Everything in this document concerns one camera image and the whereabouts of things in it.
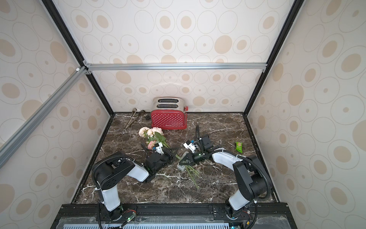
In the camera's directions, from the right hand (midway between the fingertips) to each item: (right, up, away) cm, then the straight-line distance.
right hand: (186, 162), depth 82 cm
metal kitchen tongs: (-37, +32, +35) cm, 60 cm away
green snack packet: (+37, +7, +17) cm, 41 cm away
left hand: (-1, +8, +2) cm, 9 cm away
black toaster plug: (-31, +27, +32) cm, 52 cm away
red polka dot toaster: (-12, +30, +15) cm, 35 cm away
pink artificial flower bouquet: (-20, +15, +9) cm, 26 cm away
